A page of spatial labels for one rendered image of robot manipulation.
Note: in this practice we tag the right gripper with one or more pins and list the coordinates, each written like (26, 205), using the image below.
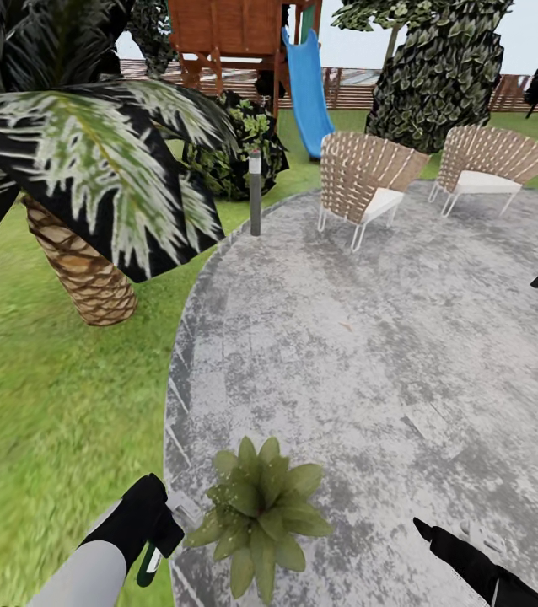
(448, 548)

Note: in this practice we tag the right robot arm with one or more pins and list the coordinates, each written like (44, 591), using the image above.
(498, 586)

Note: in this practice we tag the garden chair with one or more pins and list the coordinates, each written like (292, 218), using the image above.
(362, 176)
(480, 160)

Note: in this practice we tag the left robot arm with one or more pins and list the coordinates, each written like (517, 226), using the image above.
(95, 572)

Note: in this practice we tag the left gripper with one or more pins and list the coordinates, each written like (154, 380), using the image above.
(167, 536)

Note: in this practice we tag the insectifuge atomizer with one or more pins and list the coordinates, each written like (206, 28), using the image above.
(150, 564)

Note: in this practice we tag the pot plant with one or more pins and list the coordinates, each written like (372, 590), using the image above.
(258, 504)

